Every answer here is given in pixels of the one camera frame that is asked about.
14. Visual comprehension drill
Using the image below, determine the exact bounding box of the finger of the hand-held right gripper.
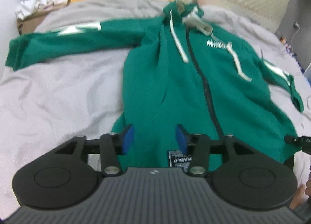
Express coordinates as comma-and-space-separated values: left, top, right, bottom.
284, 135, 303, 145

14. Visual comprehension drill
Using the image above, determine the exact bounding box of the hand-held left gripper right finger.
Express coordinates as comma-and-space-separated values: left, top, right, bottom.
175, 123, 257, 177

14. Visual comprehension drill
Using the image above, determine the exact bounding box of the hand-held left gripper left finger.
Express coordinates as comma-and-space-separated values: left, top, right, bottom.
54, 124, 135, 177

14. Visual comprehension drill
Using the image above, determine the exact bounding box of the green zip hoodie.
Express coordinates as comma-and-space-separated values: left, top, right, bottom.
5, 1, 304, 168

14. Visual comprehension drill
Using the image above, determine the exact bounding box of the white clothes pile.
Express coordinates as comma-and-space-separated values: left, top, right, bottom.
15, 0, 74, 20

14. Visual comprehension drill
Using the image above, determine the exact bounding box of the person's left hand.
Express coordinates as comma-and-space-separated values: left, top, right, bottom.
290, 185, 307, 211

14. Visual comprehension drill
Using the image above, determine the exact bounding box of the grey duvet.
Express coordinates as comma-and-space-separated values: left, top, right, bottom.
0, 0, 311, 210

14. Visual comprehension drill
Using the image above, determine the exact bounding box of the grey built-in cabinet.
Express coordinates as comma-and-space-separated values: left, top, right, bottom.
276, 0, 311, 74

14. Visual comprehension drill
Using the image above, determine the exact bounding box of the cardboard box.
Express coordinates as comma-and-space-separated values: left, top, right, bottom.
16, 7, 52, 36

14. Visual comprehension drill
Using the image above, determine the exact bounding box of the white charger cable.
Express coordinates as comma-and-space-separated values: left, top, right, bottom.
290, 28, 298, 52

